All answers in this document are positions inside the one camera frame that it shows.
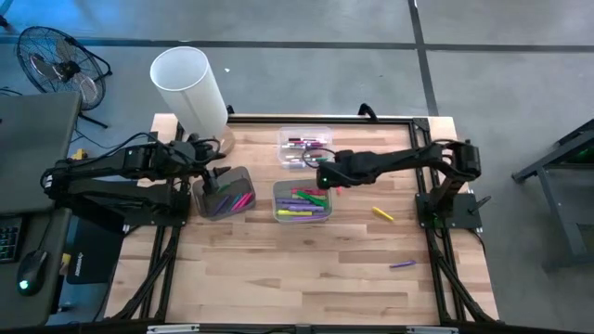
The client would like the clear plastic bin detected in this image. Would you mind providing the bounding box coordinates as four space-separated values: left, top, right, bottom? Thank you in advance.
277 125 334 171

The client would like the grey opaque plastic bin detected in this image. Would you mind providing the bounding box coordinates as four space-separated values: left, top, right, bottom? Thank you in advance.
271 178 333 225

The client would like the backlit keyboard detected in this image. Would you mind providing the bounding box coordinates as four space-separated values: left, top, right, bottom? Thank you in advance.
0 216 23 264

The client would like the black aluminium table frame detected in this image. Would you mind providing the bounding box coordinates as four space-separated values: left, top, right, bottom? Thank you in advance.
109 115 496 326

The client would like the black floor fan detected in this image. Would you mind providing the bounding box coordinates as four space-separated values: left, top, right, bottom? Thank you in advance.
16 25 113 130

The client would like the grey metal cart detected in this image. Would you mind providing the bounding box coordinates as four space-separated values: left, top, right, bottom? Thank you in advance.
512 118 594 273

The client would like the black flat box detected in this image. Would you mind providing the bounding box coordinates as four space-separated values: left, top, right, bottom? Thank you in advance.
67 216 125 285

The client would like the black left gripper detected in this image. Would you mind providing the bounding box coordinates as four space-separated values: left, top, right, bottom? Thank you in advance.
178 138 232 196

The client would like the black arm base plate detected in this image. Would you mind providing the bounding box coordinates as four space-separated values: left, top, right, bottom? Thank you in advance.
123 192 191 229
415 192 492 231

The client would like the grey side desk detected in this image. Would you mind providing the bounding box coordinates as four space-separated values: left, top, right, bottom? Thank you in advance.
0 207 73 328

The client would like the silver metal bracket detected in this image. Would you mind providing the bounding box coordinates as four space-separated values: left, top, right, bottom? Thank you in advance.
147 324 200 334
407 326 458 334

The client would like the smoky translucent plastic bin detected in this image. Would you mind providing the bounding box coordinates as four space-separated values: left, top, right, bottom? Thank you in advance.
192 165 257 222

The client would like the white cylindrical table lamp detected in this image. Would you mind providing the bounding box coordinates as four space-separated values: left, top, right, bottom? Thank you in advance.
148 45 237 157

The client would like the grey computer monitor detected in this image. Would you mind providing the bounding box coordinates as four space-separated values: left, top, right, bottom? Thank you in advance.
0 91 83 215

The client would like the black computer mouse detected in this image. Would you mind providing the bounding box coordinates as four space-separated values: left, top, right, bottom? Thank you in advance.
17 250 48 297

